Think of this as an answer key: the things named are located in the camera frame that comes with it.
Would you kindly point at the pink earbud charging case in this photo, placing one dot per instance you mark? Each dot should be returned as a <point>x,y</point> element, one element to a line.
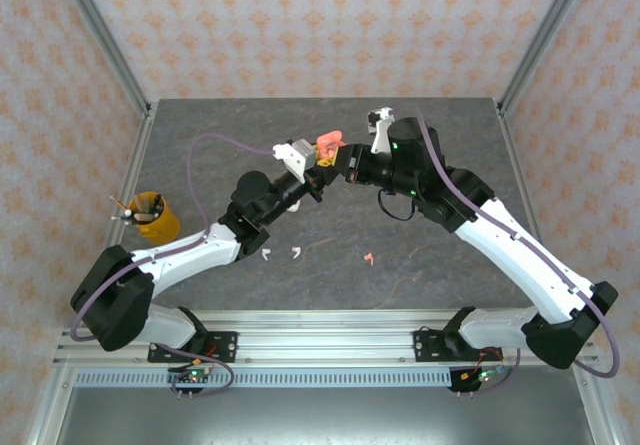
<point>330,142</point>

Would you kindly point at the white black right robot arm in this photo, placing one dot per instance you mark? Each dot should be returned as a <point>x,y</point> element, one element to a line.
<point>520,255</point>

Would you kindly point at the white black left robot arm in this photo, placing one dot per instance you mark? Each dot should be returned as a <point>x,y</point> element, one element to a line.
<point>190,255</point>

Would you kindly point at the yellow pen cup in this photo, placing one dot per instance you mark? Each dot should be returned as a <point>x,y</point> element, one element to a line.
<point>162,227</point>

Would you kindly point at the black pen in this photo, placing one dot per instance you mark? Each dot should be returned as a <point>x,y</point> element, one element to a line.
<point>157,206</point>

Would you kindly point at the white tipped pen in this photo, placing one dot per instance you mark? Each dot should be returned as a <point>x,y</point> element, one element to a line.
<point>122,216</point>

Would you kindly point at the yellow pencil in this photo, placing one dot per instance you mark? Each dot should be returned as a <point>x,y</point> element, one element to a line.
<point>117,203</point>

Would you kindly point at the grey metal panel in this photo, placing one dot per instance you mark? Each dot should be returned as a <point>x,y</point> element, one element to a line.
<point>320,415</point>

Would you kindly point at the aluminium right table side rail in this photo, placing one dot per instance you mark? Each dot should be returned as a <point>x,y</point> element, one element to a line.
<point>520,175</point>

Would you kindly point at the aluminium table side rail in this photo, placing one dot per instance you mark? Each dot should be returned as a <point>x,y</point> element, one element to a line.
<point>137,155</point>
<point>520,175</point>

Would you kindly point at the aluminium left table side rail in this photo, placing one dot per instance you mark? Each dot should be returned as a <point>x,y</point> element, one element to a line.
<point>137,155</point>

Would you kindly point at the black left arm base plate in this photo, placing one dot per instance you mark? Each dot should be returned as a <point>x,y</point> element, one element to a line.
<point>222,346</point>

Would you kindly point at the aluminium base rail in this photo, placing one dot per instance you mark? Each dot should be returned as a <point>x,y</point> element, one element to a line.
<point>325,337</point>

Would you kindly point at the aluminium right frame post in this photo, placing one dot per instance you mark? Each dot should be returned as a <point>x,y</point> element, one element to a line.
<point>544,35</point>

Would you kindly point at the aluminium frame post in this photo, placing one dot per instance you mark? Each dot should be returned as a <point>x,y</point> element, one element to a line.
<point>104,35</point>
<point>544,35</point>

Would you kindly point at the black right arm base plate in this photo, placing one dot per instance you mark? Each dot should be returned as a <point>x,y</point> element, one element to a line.
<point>425,346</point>

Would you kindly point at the aluminium left frame post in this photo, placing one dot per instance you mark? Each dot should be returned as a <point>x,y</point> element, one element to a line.
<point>104,35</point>

